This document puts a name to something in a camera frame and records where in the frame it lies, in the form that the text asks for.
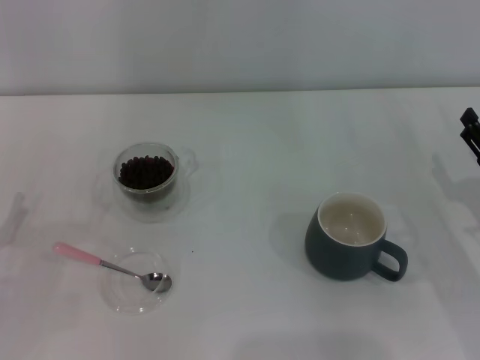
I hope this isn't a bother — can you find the dark grey ceramic mug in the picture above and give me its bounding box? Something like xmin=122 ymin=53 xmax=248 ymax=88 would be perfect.
xmin=304 ymin=191 xmax=409 ymax=283

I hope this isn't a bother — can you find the pink handled metal spoon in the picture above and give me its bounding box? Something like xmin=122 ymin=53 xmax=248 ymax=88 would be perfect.
xmin=52 ymin=241 xmax=173 ymax=293

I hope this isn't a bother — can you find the coffee bean heap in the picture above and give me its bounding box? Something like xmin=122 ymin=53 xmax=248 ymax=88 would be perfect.
xmin=118 ymin=154 xmax=176 ymax=191

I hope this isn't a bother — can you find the clear glass cup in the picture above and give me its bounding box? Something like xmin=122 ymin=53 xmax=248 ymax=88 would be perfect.
xmin=112 ymin=142 xmax=198 ymax=212

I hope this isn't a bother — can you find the clear glass saucer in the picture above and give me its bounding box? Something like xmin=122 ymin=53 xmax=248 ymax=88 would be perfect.
xmin=95 ymin=164 xmax=193 ymax=224

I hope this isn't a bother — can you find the small clear glass dish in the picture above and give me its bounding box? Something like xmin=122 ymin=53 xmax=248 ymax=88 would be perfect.
xmin=97 ymin=246 xmax=181 ymax=317

